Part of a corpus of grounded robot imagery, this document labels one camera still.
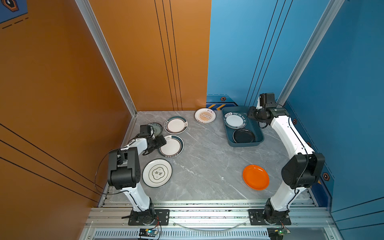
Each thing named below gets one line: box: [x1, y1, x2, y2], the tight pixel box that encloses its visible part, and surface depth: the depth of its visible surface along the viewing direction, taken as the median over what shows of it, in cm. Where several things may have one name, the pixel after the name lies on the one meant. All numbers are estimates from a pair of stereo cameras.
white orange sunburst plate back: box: [194, 108, 217, 124], surface depth 119 cm
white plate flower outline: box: [142, 158, 173, 188], surface depth 89 cm
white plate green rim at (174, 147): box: [158, 134, 185, 158], surface depth 101 cm
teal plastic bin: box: [221, 106, 265, 148], surface depth 107 cm
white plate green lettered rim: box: [223, 111, 248, 130], surface depth 115 cm
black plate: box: [232, 129, 256, 144], surface depth 104 cm
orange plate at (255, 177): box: [243, 164, 270, 191], surface depth 87 cm
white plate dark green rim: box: [163, 116, 189, 135], surface depth 114 cm
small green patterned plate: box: [148, 122, 163, 137], surface depth 111 cm
